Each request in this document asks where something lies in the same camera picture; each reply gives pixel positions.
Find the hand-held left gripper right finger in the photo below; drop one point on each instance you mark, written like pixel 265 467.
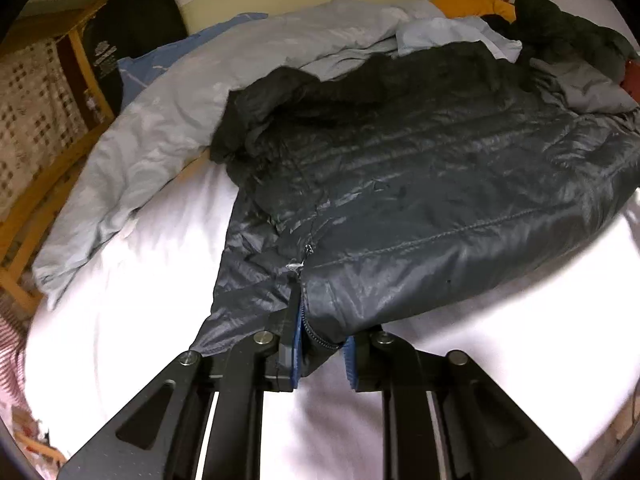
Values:
pixel 350 365

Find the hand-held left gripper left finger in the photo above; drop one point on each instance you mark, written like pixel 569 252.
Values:
pixel 298 352

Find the dark grey puffer jacket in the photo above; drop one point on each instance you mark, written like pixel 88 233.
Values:
pixel 425 185

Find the white bed sheet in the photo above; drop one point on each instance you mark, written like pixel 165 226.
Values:
pixel 140 285

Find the pink striped cloth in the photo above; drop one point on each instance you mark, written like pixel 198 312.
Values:
pixel 12 360

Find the blue pillow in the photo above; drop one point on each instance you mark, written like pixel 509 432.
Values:
pixel 145 67

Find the black bag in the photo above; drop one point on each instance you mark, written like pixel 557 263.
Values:
pixel 130 20

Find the orange cloth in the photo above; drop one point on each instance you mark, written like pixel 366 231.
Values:
pixel 475 6

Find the dark green jacket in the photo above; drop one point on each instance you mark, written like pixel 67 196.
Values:
pixel 565 35

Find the red case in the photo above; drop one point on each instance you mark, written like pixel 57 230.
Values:
pixel 634 77

